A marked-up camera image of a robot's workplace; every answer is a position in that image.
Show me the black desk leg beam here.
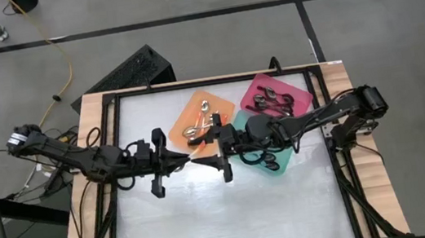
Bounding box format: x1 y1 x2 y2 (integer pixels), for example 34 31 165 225
0 182 72 235

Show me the orange plastic tray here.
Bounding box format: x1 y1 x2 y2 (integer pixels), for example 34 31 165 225
162 85 241 163

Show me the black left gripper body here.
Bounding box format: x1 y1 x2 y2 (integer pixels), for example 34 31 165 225
127 126 175 202

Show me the teal plastic tray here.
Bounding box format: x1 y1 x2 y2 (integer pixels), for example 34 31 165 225
230 104 299 182

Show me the orange handled metal spoon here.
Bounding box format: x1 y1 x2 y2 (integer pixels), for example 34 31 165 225
194 112 223 133
185 126 216 144
180 121 215 139
188 143 210 159
193 99 215 133

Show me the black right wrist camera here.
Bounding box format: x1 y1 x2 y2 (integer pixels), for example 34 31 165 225
219 122 242 147

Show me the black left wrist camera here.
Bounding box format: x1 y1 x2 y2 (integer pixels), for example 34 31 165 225
131 138 154 160

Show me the pink plastic tray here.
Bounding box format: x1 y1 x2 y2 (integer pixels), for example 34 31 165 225
236 66 317 124

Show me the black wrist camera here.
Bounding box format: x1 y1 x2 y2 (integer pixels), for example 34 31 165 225
219 122 242 147
131 138 154 160

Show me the teal handled metal spoon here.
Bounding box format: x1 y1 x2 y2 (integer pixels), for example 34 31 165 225
261 151 279 164
263 160 281 173

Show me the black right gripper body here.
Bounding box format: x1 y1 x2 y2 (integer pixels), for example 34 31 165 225
210 108 255 184

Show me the black cable bundle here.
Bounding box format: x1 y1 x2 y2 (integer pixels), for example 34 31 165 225
0 123 110 205

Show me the black stand base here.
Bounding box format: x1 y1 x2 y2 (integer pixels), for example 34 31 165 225
9 0 41 16

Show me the yellow cable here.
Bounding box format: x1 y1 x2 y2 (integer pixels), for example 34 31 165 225
8 0 82 130

